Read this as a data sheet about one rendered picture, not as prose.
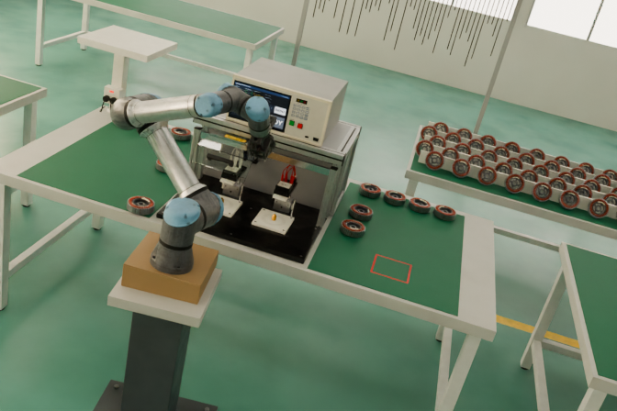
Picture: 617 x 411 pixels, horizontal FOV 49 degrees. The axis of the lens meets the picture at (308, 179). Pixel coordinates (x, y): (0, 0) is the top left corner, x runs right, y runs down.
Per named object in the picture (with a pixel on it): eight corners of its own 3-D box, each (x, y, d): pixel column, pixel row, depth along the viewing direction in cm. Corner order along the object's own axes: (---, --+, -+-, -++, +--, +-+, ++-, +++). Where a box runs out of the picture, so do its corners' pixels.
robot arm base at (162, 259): (180, 280, 228) (185, 254, 225) (141, 263, 231) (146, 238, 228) (200, 261, 242) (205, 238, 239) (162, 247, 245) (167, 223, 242)
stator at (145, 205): (142, 218, 274) (143, 211, 273) (120, 208, 278) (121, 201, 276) (159, 209, 284) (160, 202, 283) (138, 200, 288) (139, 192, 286)
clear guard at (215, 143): (245, 179, 269) (248, 165, 267) (189, 161, 272) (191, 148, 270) (269, 152, 299) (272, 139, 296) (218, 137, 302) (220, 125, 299)
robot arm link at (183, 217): (151, 237, 230) (158, 201, 225) (175, 225, 242) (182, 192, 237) (180, 250, 226) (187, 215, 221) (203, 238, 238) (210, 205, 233)
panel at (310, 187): (330, 213, 311) (346, 154, 299) (197, 172, 320) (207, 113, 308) (331, 212, 312) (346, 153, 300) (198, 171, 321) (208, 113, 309)
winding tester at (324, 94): (320, 147, 287) (331, 102, 279) (225, 118, 293) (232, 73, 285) (339, 121, 322) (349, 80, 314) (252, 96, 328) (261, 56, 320)
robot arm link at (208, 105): (91, 102, 229) (210, 86, 207) (113, 98, 239) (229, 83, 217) (98, 136, 231) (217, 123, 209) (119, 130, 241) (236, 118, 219)
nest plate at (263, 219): (285, 235, 283) (285, 232, 283) (251, 224, 285) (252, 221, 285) (294, 219, 297) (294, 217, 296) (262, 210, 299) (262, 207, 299)
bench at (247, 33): (241, 127, 598) (255, 44, 568) (28, 64, 627) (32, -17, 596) (270, 101, 679) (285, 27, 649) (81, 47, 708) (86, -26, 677)
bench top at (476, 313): (492, 342, 257) (496, 331, 255) (-18, 177, 287) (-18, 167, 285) (490, 229, 349) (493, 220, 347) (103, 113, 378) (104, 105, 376)
